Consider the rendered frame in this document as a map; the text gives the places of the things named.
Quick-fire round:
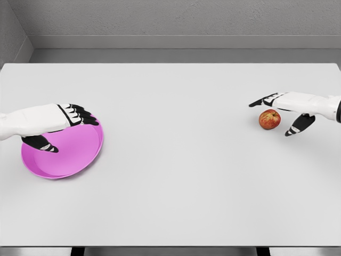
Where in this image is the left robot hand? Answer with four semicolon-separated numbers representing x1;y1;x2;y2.
14;103;100;154

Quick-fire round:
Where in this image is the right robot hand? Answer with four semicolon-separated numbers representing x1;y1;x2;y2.
248;92;324;137

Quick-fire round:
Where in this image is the red yellow apple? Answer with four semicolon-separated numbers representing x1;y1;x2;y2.
258;109;281;130

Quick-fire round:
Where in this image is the pink round plate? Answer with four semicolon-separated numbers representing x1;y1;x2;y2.
21;117;104;180

